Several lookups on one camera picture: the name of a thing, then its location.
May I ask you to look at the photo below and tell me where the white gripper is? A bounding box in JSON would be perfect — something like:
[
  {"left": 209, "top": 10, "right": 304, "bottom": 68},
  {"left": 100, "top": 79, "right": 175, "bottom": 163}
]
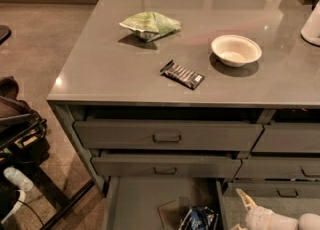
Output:
[{"left": 230, "top": 188, "right": 298, "bottom": 230}]

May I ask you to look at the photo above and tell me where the blue chip bag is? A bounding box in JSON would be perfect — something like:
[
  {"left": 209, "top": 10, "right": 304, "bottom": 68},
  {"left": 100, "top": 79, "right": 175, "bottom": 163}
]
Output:
[{"left": 178, "top": 206, "right": 218, "bottom": 230}]

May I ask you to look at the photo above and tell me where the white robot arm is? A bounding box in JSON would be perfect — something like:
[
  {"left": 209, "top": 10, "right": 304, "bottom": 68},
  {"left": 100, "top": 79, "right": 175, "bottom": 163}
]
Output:
[{"left": 230, "top": 2, "right": 320, "bottom": 230}]

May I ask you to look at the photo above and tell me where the middle right drawer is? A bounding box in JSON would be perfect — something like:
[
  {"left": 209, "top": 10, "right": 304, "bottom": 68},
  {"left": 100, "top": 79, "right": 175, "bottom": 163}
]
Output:
[{"left": 236, "top": 157, "right": 320, "bottom": 180}]

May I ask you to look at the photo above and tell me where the top right drawer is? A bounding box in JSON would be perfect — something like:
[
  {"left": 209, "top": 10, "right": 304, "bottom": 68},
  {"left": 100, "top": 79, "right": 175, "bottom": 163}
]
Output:
[{"left": 253, "top": 109, "right": 320, "bottom": 153}]

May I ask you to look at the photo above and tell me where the open bottom left drawer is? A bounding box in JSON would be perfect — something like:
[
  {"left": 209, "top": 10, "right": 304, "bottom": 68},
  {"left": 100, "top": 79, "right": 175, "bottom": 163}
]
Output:
[{"left": 102, "top": 176, "right": 228, "bottom": 230}]

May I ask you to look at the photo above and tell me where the grey counter cabinet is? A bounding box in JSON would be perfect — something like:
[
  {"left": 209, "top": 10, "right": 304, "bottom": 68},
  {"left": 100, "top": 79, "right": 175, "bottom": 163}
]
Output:
[{"left": 48, "top": 0, "right": 320, "bottom": 188}]

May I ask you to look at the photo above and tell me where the middle left drawer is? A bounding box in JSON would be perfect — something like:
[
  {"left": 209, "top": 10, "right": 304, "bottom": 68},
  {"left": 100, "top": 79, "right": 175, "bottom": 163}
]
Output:
[{"left": 91, "top": 153, "right": 241, "bottom": 178}]

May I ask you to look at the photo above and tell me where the top left drawer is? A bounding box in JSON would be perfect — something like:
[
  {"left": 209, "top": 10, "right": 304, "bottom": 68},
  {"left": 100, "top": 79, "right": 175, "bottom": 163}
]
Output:
[{"left": 74, "top": 107, "right": 263, "bottom": 151}]

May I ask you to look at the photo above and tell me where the green chip bag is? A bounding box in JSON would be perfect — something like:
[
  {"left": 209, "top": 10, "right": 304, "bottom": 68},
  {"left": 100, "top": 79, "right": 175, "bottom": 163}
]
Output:
[{"left": 119, "top": 11, "right": 182, "bottom": 42}]

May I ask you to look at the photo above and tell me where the dark chocolate bar wrapper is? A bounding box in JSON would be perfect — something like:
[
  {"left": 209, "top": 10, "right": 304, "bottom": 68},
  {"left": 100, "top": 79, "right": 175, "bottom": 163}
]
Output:
[{"left": 160, "top": 60, "right": 205, "bottom": 90}]

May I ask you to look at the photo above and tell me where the white paper bowl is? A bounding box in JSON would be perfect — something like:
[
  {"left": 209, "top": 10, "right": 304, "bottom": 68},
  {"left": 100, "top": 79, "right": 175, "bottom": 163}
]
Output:
[{"left": 211, "top": 35, "right": 262, "bottom": 67}]

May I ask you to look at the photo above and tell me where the dark round stool edge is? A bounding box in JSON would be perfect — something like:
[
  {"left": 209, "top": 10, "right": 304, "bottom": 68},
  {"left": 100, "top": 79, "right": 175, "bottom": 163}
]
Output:
[{"left": 0, "top": 25, "right": 11, "bottom": 45}]

